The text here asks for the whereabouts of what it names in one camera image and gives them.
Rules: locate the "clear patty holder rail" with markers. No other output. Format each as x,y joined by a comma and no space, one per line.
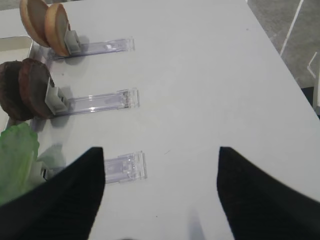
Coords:
62,106

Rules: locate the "clear lettuce holder rail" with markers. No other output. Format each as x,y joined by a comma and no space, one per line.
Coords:
124,168

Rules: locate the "inner top bun half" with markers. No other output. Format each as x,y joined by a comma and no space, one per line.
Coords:
32,14

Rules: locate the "outer top bun half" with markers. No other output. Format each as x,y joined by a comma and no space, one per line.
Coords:
56,24

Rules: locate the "inner brown meat patty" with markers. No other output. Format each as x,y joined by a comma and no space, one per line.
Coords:
10,98

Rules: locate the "bun half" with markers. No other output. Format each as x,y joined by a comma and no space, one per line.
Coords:
32,14
56,24

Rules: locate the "brown meat patty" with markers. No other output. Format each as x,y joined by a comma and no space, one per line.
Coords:
34,78
10,98

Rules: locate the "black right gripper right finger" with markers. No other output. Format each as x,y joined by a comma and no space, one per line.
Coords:
259,207

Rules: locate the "standing green lettuce leaf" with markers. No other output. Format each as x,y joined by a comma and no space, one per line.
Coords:
18,151

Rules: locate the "outer brown meat patty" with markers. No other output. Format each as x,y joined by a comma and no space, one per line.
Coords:
34,78

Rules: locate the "clear bun holder rail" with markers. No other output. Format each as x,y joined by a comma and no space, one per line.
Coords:
76,48

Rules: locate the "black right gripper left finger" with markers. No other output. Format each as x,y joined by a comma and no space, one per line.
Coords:
63,208

